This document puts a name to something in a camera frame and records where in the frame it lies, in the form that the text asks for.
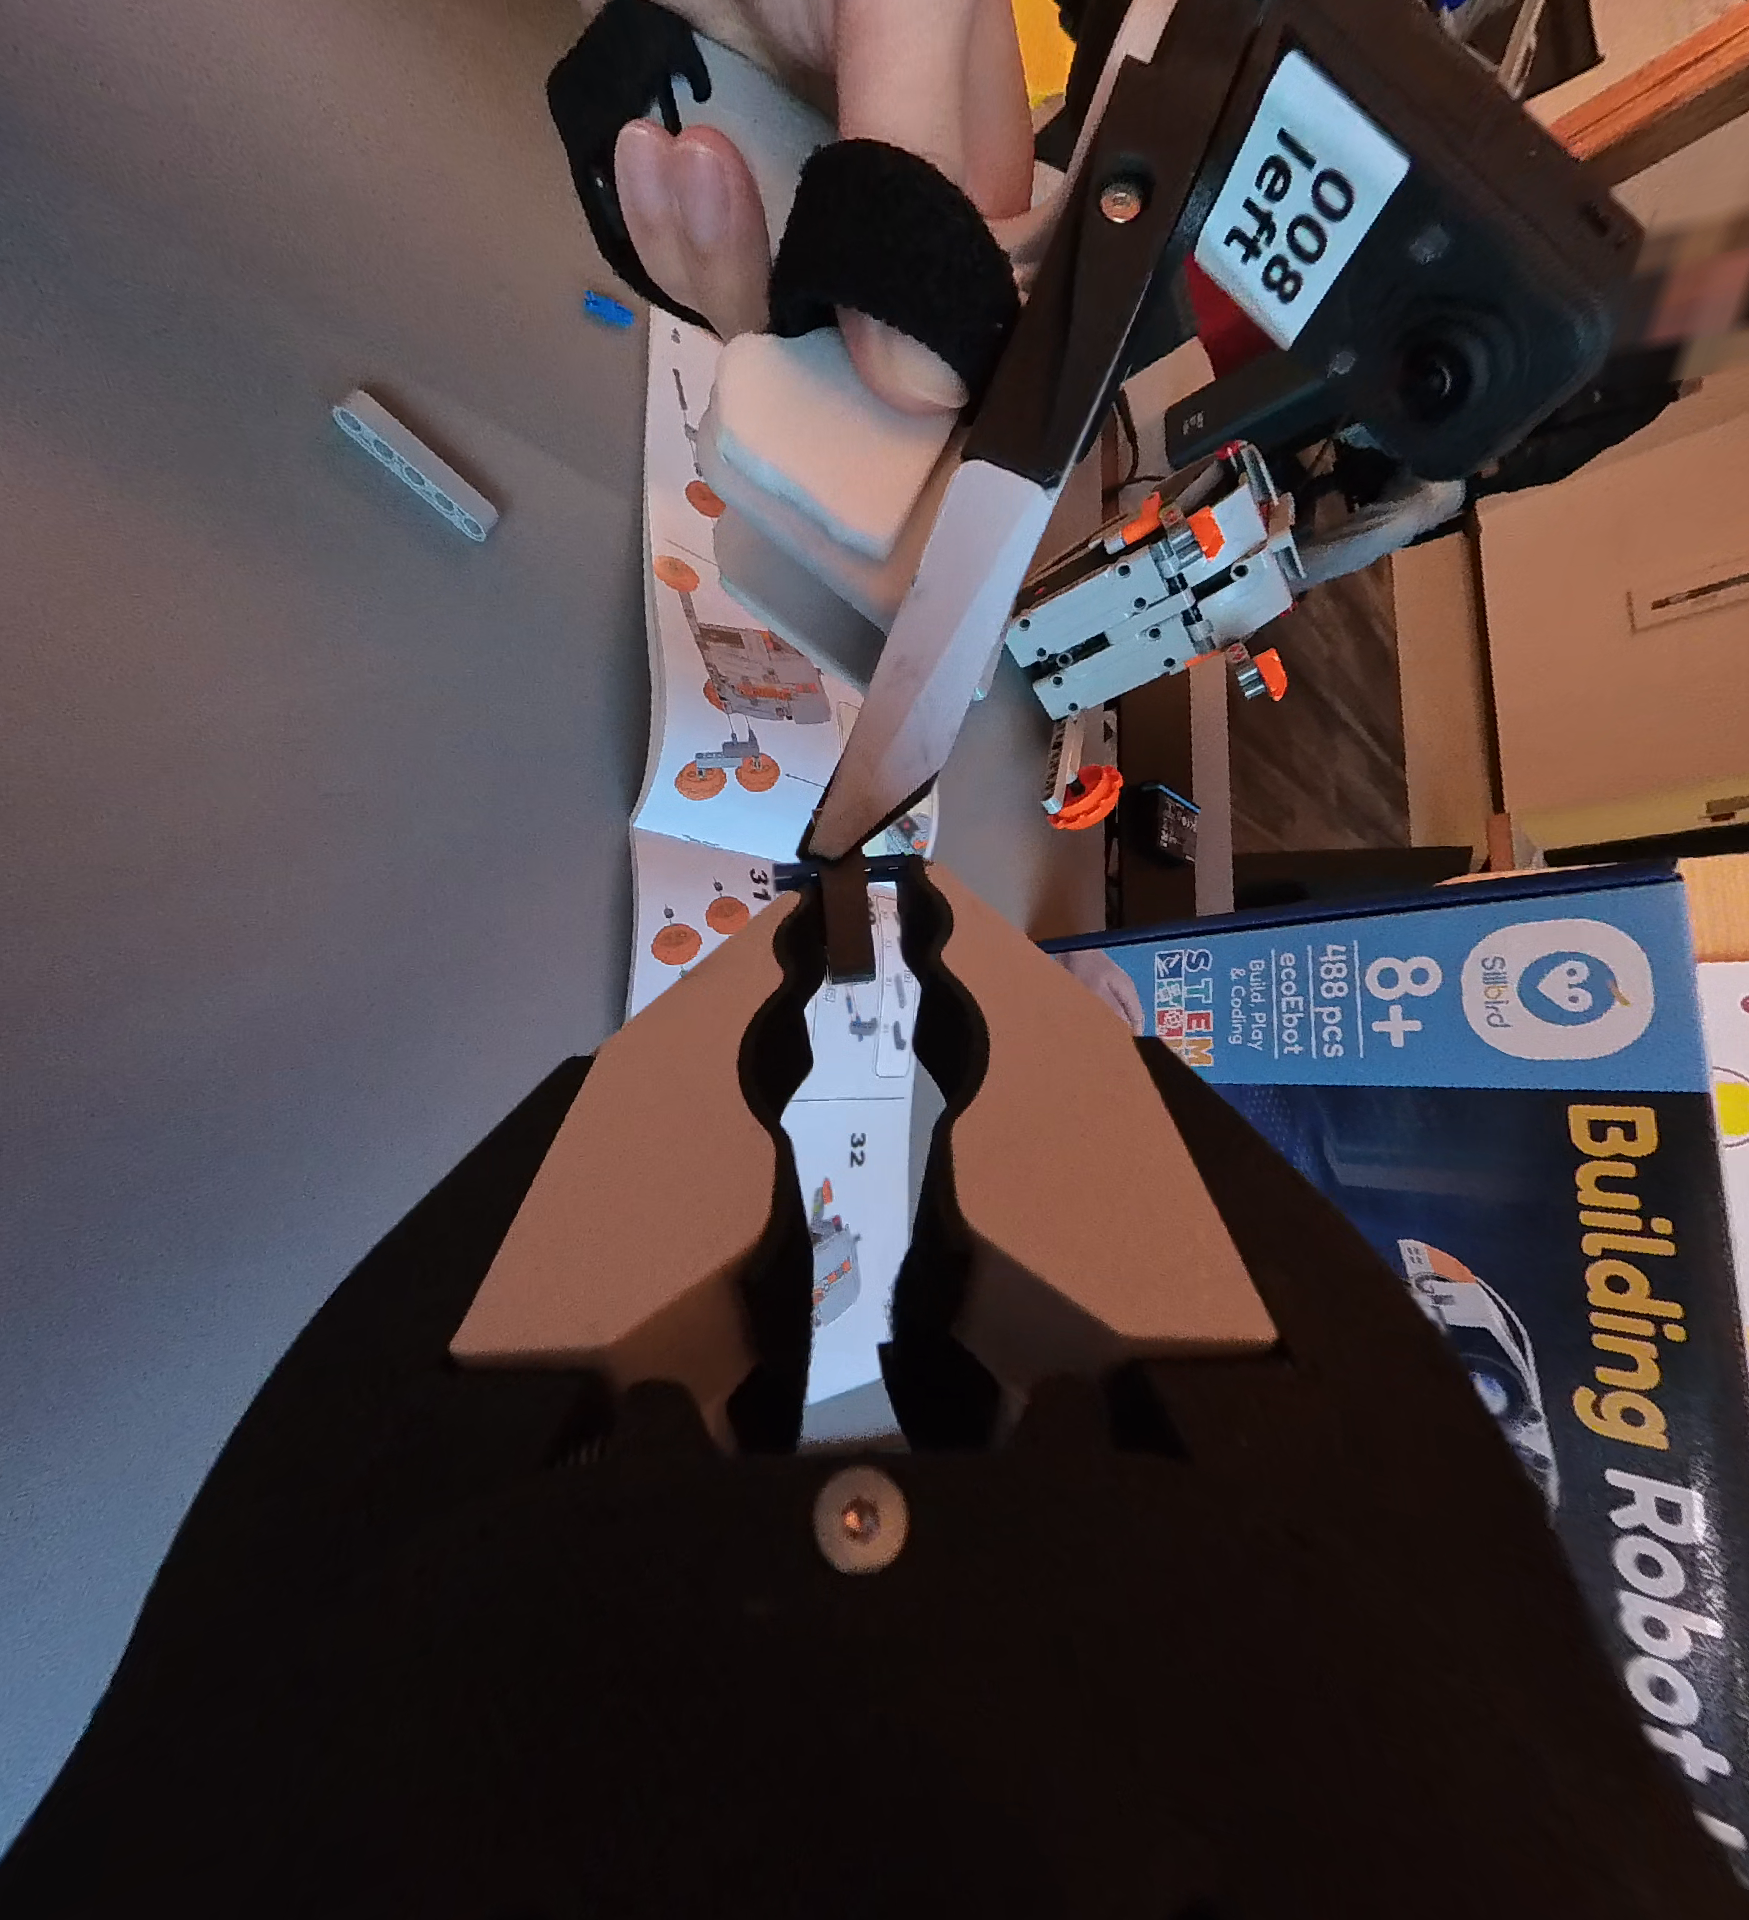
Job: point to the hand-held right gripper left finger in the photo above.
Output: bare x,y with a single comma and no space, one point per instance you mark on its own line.
633,1199

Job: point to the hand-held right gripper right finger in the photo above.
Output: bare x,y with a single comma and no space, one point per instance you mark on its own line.
1085,1199

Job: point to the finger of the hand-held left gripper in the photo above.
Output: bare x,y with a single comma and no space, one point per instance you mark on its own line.
950,631

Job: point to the dark grey short beam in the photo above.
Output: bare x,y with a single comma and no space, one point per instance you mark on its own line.
847,930

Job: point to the blue connector pin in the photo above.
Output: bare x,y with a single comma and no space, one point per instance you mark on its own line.
604,307

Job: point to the light grey long beam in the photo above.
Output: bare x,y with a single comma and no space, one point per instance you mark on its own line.
418,467

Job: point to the wooden background desk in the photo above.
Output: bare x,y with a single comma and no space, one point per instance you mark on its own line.
1685,76

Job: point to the grey desk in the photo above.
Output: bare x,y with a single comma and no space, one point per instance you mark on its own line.
288,902

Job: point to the person's left hand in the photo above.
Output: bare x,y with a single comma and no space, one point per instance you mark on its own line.
933,76

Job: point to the grey orange toy robot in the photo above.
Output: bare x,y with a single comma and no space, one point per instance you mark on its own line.
1145,601

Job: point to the white instruction booklet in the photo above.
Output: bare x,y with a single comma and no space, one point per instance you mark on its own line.
694,720

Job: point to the black power adapter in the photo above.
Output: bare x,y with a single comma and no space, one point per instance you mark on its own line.
1170,822

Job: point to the pale cardboard box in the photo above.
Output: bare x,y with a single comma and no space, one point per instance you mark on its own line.
1638,631

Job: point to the blue robot kit box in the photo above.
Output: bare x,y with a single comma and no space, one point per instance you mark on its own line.
1489,1350

